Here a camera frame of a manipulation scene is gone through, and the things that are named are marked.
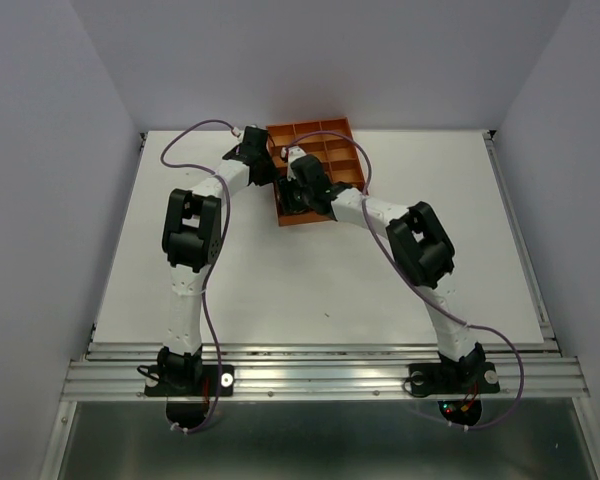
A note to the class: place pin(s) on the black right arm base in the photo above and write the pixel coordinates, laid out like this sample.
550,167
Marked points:
460,402

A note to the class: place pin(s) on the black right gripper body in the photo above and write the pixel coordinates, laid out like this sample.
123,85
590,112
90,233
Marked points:
291,197

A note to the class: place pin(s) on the aluminium right side rail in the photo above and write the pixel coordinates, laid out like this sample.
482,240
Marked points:
542,315

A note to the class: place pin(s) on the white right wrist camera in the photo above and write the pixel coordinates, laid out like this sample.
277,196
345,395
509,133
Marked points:
289,155

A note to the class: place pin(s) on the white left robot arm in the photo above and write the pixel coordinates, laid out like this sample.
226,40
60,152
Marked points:
194,232

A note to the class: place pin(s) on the orange compartment tray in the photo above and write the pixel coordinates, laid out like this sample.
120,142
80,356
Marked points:
338,157

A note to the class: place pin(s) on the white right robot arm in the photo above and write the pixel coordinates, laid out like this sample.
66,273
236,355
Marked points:
419,248

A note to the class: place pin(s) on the aluminium front rail frame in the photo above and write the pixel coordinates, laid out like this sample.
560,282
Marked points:
321,372

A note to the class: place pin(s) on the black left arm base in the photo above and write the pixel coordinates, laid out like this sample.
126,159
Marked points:
190,404

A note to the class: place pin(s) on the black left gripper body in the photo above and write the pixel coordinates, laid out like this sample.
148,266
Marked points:
268,169

